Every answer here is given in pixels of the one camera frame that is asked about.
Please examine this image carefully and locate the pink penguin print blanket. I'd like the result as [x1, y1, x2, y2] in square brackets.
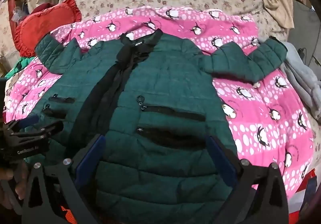
[4, 6, 316, 198]

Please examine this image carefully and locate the dark green puffer jacket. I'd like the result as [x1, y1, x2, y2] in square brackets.
[25, 29, 288, 224]

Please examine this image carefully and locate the person's left hand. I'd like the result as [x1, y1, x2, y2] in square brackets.
[0, 160, 29, 211]

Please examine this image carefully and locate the red ruffled pillow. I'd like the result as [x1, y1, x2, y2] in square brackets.
[14, 0, 83, 57]

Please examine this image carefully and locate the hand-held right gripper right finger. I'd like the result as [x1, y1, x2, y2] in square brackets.
[206, 136, 289, 224]

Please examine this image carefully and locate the bright green cloth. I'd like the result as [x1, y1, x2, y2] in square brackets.
[5, 56, 38, 79]

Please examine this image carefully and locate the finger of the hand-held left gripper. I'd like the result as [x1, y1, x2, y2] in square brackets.
[11, 120, 64, 145]
[5, 115, 40, 133]

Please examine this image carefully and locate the grey garment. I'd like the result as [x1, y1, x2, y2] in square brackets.
[280, 41, 321, 124]

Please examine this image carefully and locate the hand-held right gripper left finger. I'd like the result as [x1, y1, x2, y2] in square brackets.
[21, 134, 106, 224]

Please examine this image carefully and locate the orange cloth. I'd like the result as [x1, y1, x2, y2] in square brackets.
[59, 205, 78, 224]

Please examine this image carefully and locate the red and white bag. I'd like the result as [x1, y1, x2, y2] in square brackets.
[288, 167, 320, 214]

